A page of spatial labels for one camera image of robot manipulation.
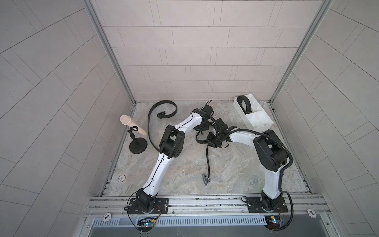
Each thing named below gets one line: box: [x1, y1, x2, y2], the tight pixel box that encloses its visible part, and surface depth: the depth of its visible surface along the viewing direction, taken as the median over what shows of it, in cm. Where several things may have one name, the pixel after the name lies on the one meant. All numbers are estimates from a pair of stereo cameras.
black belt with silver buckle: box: [195, 130, 211, 186], surface depth 88 cm
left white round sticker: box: [103, 212, 113, 222], surface depth 69 cm
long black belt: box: [236, 95, 253, 115], surface depth 104 cm
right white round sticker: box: [306, 208, 317, 218], surface depth 71 cm
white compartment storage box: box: [232, 93, 274, 132], surface depth 104 cm
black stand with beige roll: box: [119, 114, 148, 155], surface depth 86 cm
